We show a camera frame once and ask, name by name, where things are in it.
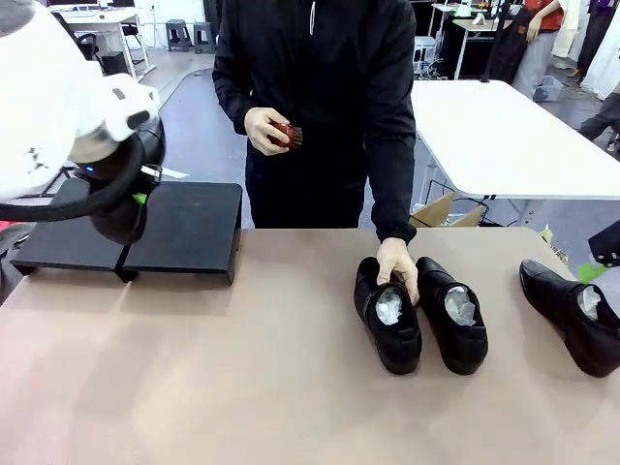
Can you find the red shoe brush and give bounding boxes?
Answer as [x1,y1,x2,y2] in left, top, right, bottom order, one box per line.
[268,120,304,149]

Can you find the black mesh office chair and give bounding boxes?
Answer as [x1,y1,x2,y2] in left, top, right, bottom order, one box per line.
[52,12,101,62]

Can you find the large white table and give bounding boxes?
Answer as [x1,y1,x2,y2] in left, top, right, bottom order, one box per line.
[411,79,620,202]

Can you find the white computer case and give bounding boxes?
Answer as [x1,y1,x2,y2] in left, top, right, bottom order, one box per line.
[412,36,445,78]

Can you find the person's left forearm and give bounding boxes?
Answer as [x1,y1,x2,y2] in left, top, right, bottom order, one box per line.
[365,125,418,246]

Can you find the person's right forearm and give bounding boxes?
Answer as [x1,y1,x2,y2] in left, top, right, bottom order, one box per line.
[211,72,263,137]

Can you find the person's right hand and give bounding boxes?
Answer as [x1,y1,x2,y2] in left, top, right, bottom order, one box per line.
[244,106,292,157]

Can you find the brown cardboard box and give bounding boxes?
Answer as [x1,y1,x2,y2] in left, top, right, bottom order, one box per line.
[410,191,485,229]

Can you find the black stand pole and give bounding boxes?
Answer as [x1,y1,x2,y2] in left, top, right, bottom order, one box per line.
[479,0,508,84]

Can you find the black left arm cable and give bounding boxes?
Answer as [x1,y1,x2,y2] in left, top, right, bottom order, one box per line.
[0,138,149,224]

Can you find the white office desk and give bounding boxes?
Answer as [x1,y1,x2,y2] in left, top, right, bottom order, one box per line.
[47,4,156,83]

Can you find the bystander in red shirt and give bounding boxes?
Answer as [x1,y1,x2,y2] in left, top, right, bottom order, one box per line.
[511,0,567,98]

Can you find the black computer tower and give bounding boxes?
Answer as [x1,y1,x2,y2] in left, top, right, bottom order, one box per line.
[100,50,132,78]

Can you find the seated bystander in dark trousers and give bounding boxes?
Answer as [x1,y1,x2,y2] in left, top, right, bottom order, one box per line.
[578,79,620,156]

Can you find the black pointed-toe leather shoe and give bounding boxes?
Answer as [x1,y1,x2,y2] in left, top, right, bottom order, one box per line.
[519,260,620,378]

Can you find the grey plastic stool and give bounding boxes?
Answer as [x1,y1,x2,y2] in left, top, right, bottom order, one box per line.
[166,18,193,52]
[193,21,218,54]

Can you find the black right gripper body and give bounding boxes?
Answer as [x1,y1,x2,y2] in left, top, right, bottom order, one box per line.
[588,225,620,267]

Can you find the grey storage bin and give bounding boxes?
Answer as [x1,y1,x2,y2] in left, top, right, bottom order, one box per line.
[532,75,566,103]

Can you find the red and grey jacket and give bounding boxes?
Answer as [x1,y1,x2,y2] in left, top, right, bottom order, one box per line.
[0,220,35,292]

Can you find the small background table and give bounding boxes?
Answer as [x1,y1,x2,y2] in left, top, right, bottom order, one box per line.
[452,17,517,81]

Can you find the black round-toe leather shoe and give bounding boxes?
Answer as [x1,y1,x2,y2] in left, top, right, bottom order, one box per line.
[415,256,489,375]
[353,256,422,375]

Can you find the person's left hand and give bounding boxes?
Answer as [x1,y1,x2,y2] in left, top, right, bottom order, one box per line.
[376,236,420,307]

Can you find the black shoe stand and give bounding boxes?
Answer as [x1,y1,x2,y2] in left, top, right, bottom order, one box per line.
[10,177,132,278]
[123,182,243,285]

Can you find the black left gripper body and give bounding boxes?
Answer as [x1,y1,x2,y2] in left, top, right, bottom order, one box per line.
[72,118,167,246]

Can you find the person in black jacket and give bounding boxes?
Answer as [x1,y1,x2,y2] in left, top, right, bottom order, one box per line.
[211,0,418,230]

